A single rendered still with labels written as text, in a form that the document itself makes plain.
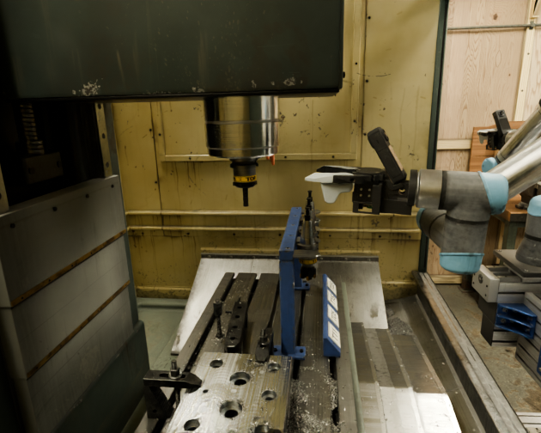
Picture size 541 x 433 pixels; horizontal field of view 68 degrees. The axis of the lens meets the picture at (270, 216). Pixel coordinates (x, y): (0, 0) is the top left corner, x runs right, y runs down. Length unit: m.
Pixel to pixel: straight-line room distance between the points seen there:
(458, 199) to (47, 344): 0.90
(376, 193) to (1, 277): 0.73
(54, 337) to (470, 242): 0.90
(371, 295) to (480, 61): 2.35
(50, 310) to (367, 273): 1.38
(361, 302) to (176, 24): 1.40
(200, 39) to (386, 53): 1.23
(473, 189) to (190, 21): 0.58
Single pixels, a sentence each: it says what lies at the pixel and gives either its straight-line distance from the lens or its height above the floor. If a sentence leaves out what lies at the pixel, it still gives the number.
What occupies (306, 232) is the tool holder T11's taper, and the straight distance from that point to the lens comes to 1.10.
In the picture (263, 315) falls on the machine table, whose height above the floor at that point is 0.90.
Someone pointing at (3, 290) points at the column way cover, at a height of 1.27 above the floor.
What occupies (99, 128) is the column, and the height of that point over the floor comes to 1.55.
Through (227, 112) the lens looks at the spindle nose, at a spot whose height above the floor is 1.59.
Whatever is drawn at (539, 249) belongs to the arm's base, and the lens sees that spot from 1.66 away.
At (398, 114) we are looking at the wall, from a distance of 1.90.
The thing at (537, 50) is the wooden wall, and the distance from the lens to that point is 3.87.
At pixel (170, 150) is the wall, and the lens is 2.01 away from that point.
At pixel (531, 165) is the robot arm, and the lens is 0.98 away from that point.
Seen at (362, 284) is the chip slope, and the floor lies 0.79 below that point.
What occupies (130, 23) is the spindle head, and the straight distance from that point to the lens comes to 0.82.
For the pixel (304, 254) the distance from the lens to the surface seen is 1.07.
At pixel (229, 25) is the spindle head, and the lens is 0.77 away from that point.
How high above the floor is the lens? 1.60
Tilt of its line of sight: 16 degrees down
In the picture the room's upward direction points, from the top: 2 degrees counter-clockwise
